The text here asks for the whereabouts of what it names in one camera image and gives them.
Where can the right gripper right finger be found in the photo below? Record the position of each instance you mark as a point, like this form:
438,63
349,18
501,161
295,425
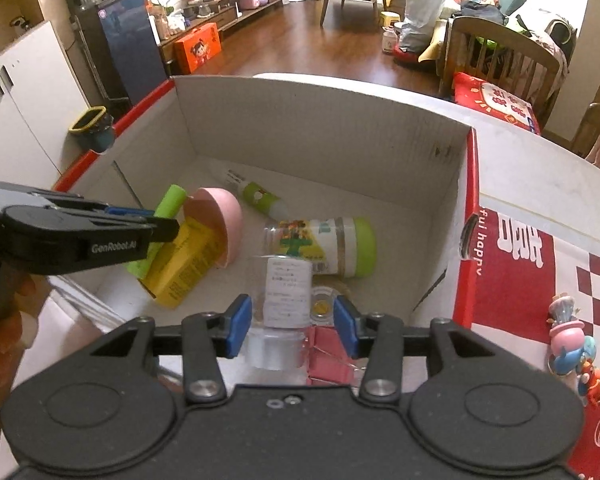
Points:
462,403

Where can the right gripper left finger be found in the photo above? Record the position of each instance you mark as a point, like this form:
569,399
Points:
113,402

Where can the pink toy figure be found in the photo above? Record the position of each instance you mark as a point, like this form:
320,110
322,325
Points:
567,337

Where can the green cylinder stick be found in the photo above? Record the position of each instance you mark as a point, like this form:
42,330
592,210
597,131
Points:
166,229

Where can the yellow small box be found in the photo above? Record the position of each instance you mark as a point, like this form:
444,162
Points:
180,265

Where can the pink bowl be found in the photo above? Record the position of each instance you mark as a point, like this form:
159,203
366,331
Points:
218,210

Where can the green lid jar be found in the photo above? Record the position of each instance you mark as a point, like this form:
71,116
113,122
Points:
343,246

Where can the clear plastic bottle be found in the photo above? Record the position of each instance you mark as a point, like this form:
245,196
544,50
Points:
280,288

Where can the white green tube bottle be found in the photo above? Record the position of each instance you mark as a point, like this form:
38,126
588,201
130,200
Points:
257,197

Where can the red toy figure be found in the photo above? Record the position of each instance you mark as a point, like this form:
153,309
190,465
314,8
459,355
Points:
589,384

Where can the blue white toy figure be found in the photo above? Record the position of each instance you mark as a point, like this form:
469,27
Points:
588,353

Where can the person's left hand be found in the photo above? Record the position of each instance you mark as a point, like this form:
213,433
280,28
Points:
19,327

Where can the green trash bin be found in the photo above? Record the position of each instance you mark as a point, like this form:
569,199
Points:
94,130

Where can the white cabinet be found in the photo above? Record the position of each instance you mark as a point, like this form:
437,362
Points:
40,99

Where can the red patterned table mat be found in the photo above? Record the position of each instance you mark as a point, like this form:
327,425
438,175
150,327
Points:
520,269

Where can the pink paper packet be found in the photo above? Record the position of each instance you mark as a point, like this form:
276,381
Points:
327,362

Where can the orange gift box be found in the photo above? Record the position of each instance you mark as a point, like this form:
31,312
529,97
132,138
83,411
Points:
196,48

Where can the red cardboard box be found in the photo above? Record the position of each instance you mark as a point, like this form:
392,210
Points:
328,148

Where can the wooden tv cabinet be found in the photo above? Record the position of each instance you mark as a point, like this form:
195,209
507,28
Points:
226,14

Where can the wooden chair with towel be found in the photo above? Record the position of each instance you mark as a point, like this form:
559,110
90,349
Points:
588,131

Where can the red printed bag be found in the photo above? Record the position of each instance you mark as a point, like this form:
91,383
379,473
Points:
489,99

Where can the wooden crib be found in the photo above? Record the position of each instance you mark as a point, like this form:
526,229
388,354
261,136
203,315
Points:
526,64

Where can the white plastic bag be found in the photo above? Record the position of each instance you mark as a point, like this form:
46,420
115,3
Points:
420,19

